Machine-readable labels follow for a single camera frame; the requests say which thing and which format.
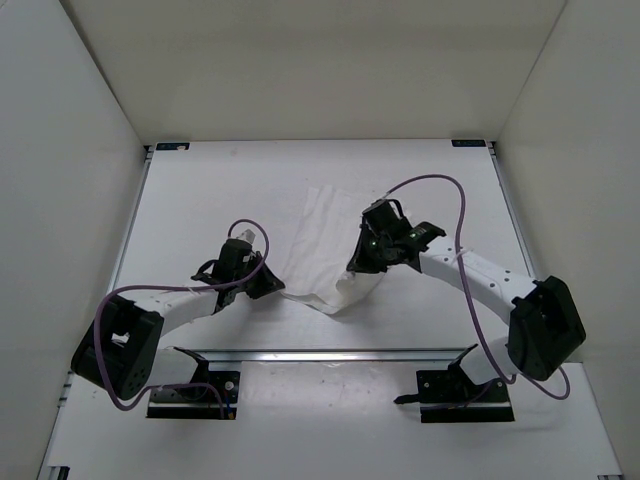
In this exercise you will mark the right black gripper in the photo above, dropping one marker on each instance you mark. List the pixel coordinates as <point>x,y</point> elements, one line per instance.
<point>362,263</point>

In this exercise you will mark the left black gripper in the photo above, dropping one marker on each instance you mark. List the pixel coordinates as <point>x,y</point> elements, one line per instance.
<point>268,283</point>

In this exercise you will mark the white pleated skirt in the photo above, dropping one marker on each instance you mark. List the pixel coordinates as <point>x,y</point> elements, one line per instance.
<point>315,272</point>

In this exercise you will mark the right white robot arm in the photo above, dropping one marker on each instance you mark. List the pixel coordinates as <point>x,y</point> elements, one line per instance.
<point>544,325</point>

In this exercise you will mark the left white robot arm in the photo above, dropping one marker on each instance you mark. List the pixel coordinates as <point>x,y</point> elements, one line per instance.
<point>119,352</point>

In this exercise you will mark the right blue corner label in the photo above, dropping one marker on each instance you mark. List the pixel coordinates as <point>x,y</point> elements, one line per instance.
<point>468,143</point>

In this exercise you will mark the blue corner label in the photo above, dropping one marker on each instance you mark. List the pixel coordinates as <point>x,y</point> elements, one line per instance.
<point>468,143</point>
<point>172,146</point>

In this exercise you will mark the left blue corner label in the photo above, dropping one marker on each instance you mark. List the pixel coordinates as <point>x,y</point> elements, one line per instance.
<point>172,146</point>

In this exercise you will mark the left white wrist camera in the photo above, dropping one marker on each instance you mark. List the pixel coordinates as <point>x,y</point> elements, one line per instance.
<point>246,238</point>

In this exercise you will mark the aluminium table front rail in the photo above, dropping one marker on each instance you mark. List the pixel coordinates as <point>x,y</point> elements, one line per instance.
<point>331,356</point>

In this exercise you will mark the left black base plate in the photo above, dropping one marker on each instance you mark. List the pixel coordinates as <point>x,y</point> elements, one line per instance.
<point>199,403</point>

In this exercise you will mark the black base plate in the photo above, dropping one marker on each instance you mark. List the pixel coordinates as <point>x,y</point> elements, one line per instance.
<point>199,403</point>
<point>444,397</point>

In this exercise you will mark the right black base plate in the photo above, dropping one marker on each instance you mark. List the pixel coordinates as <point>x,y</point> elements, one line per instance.
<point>444,397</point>

